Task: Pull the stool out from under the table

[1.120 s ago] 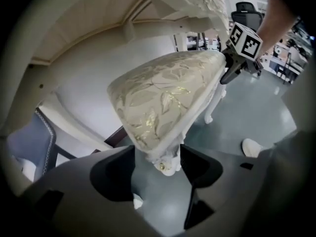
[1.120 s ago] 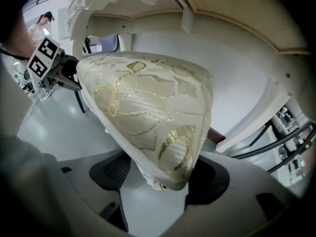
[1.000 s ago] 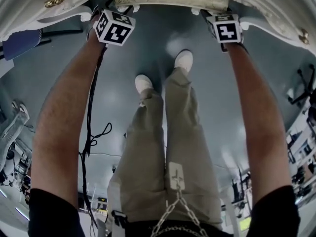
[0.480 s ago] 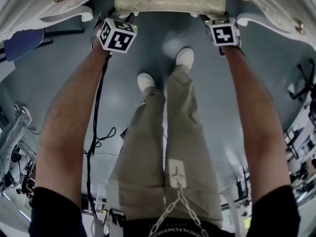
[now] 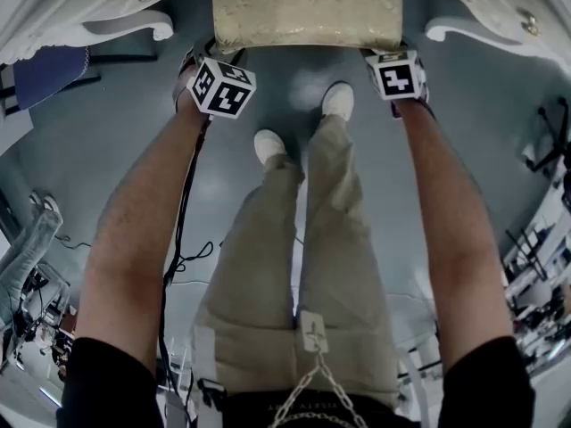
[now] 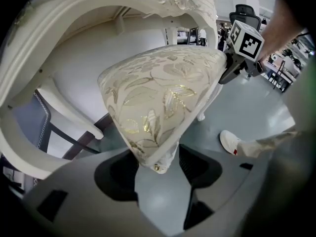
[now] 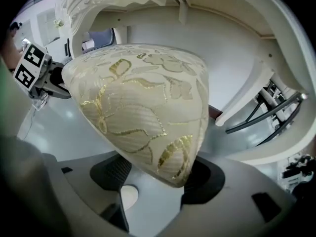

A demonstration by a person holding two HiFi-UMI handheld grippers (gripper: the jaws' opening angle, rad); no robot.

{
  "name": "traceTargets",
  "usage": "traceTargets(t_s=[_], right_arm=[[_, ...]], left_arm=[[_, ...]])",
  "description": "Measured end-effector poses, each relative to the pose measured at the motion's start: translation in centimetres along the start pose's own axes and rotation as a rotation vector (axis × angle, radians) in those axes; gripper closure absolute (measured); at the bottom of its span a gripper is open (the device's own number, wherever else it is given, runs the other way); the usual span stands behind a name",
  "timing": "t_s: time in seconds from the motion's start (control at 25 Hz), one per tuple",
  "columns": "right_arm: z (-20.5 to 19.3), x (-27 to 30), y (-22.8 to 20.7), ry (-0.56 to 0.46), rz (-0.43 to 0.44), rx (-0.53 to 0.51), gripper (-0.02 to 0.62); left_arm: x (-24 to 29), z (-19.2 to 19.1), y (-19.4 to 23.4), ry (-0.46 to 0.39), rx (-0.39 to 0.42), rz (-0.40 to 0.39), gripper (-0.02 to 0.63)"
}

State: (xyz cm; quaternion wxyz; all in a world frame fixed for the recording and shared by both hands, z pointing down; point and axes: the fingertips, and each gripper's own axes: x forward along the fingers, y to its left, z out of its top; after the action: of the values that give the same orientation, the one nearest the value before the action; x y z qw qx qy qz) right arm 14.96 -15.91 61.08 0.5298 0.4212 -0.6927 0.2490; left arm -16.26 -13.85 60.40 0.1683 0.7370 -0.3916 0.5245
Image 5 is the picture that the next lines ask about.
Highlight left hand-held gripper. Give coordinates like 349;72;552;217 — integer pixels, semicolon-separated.
171;40;259;120

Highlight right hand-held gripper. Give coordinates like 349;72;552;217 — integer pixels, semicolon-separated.
363;47;433;119

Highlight cream ornate upholstered bench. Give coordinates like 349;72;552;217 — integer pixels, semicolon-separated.
210;0;405;56

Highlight white carved dresser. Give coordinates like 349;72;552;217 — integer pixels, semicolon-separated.
0;0;571;76

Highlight person's right forearm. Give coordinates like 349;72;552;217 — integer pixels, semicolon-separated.
393;98;515;367

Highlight person's left forearm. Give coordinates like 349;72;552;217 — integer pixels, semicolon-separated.
74;103;211;376

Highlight person's white right shoe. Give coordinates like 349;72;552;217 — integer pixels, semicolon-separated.
320;82;355;122

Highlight person's white shoe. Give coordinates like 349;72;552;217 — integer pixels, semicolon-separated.
252;128;288;166
320;82;355;122

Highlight person's white left shoe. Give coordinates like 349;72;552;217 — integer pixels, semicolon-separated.
252;128;288;166

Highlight gold drawer knob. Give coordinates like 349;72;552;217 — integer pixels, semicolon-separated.
518;10;542;37

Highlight black office chair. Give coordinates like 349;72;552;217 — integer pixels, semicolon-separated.
523;97;571;174

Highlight blue chair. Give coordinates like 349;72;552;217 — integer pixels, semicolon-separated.
12;45;94;111

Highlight person's khaki trousers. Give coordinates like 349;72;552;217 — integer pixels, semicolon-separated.
190;113;401;410

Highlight white work desk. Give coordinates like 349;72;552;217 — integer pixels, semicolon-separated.
502;202;571;376

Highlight white hanging tag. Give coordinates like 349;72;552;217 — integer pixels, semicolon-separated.
299;311;331;354

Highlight person's black shirt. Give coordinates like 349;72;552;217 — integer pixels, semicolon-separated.
54;334;537;428

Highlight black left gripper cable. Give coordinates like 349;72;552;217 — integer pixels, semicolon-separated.
157;118;216;428

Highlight silver metal chain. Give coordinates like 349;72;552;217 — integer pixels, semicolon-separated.
266;350;370;428

